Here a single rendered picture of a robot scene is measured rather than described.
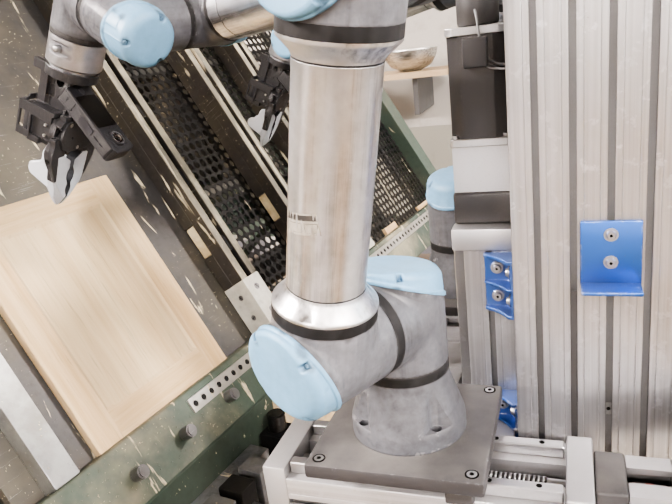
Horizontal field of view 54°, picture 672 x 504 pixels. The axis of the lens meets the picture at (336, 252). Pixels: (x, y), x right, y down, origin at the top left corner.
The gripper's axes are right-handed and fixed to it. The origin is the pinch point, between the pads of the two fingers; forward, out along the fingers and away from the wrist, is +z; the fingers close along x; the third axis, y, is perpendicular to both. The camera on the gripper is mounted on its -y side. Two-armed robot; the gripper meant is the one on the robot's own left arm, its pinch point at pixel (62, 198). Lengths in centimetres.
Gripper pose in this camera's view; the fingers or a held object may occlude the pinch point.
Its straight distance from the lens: 109.2
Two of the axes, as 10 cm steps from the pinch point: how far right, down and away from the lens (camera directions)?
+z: -3.4, 8.3, 4.4
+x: -3.4, 3.2, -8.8
